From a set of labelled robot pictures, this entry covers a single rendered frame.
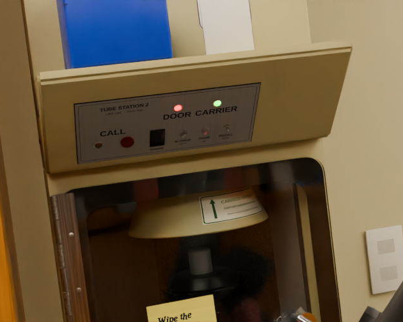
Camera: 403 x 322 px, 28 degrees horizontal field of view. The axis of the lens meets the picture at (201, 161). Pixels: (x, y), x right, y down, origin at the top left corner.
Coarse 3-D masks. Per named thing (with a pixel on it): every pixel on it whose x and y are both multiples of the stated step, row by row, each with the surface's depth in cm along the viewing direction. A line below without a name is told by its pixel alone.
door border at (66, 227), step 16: (64, 208) 86; (64, 224) 86; (64, 240) 86; (80, 256) 87; (64, 272) 86; (80, 272) 87; (64, 288) 86; (80, 288) 87; (80, 304) 87; (80, 320) 87
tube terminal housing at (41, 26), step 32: (32, 0) 86; (192, 0) 90; (256, 0) 92; (288, 0) 92; (32, 32) 86; (192, 32) 90; (256, 32) 92; (288, 32) 92; (32, 64) 86; (64, 64) 87; (160, 160) 90; (192, 160) 90; (224, 160) 91; (256, 160) 92; (320, 160) 94; (64, 192) 87; (64, 320) 94
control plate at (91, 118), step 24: (144, 96) 80; (168, 96) 80; (192, 96) 81; (216, 96) 82; (240, 96) 83; (96, 120) 80; (120, 120) 81; (144, 120) 82; (168, 120) 83; (192, 120) 84; (216, 120) 85; (240, 120) 85; (120, 144) 84; (144, 144) 85; (168, 144) 85; (192, 144) 86; (216, 144) 87
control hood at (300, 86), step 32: (128, 64) 77; (160, 64) 78; (192, 64) 78; (224, 64) 79; (256, 64) 80; (288, 64) 81; (320, 64) 82; (64, 96) 77; (96, 96) 78; (128, 96) 79; (288, 96) 85; (320, 96) 86; (64, 128) 80; (256, 128) 87; (288, 128) 88; (320, 128) 90; (64, 160) 83; (128, 160) 86
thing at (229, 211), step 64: (128, 192) 88; (192, 192) 89; (256, 192) 91; (320, 192) 92; (128, 256) 88; (192, 256) 89; (256, 256) 91; (320, 256) 93; (128, 320) 88; (256, 320) 91; (320, 320) 93
